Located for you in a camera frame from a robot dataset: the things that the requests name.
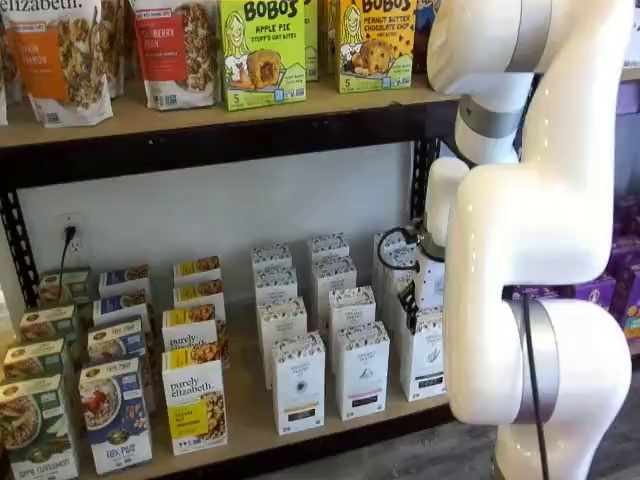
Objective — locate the blue Z Bar box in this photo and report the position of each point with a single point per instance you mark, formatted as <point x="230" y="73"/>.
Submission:
<point x="425" y="15"/>

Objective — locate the yellow Bobo's peanut butter box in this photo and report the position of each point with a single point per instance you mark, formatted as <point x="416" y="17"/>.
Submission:
<point x="332" y="35"/>
<point x="375" y="50"/>

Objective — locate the black metal shelf rack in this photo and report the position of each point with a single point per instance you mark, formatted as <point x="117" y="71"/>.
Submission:
<point x="200" y="155"/>

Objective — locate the white box yellow strip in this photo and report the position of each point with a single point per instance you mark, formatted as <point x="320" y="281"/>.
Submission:
<point x="275" y="282"/>
<point x="280" y="325"/>
<point x="271" y="255"/>
<point x="300" y="385"/>

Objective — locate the white box green strip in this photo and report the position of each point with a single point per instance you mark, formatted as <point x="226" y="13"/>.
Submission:
<point x="392" y="325"/>
<point x="395" y="247"/>
<point x="425" y="360"/>
<point x="386" y="300"/>

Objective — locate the white box pink strip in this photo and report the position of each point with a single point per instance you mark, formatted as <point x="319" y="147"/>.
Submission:
<point x="352" y="310"/>
<point x="327" y="245"/>
<point x="332" y="280"/>
<point x="362" y="370"/>

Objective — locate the yellow purely elizabeth box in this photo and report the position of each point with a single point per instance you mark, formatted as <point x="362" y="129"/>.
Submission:
<point x="197" y="270"/>
<point x="192" y="400"/>
<point x="197" y="295"/>
<point x="190" y="330"/>

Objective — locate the purely elizabeth granola bag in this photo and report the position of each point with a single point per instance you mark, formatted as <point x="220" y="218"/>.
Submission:
<point x="3" y="75"/>

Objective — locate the green oatmeal box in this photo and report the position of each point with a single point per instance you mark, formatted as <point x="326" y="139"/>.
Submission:
<point x="47" y="322"/>
<point x="75" y="290"/>
<point x="32" y="360"/>
<point x="35" y="430"/>

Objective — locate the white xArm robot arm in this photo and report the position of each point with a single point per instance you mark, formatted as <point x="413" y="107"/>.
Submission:
<point x="525" y="225"/>

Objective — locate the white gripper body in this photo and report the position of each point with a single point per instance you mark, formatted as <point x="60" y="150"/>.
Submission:
<point x="431" y="285"/>

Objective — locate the purple Annie's snack box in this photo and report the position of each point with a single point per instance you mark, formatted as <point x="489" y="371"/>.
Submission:
<point x="625" y="260"/>
<point x="595" y="292"/>
<point x="545" y="292"/>
<point x="627" y="217"/>
<point x="634" y="315"/>

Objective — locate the green Bobo's apple pie box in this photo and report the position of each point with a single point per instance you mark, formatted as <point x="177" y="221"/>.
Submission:
<point x="311" y="40"/>
<point x="260" y="50"/>

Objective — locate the white wall outlet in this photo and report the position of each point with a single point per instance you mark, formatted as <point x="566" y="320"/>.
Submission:
<point x="75" y="250"/>

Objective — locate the red label granola bag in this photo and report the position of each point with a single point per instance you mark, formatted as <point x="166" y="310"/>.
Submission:
<point x="165" y="50"/>

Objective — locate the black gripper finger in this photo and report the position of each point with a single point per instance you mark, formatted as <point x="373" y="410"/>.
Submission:
<point x="410" y="305"/>

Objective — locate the blue oatmeal box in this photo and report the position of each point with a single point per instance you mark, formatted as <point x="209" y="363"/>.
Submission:
<point x="117" y="340"/>
<point x="120" y="305"/>
<point x="115" y="420"/>
<point x="125" y="280"/>

